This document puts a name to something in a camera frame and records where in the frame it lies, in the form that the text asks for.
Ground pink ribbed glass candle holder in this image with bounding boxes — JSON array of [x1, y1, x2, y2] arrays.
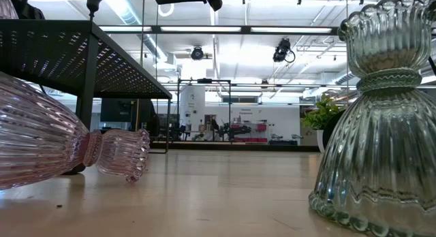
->
[[0, 0, 19, 20], [0, 72, 151, 191]]

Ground green ribbed glass candle holder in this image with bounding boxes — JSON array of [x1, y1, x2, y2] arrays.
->
[[308, 0, 436, 237]]

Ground black overhead light bar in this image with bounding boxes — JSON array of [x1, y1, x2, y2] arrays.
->
[[97, 25, 340, 36]]

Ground black round ceiling fixture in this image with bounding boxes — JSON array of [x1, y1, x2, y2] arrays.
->
[[189, 45, 205, 61]]

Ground dark cabinet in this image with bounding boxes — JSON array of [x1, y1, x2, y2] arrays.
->
[[99, 97, 158, 133]]

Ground black perforated metal shelf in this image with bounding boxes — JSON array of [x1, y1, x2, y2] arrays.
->
[[0, 18, 173, 176]]

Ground red storage bins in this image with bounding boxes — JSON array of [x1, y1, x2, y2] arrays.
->
[[231, 123, 268, 143]]

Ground small green potted plant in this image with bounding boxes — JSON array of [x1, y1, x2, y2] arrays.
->
[[300, 93, 345, 153]]

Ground white hanging cable loop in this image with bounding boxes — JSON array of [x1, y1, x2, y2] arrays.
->
[[157, 3, 175, 18]]

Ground distant black frame stand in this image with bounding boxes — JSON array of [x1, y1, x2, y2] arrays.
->
[[176, 78, 233, 143]]

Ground black overhead camera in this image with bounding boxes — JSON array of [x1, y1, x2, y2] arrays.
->
[[272, 37, 296, 64]]

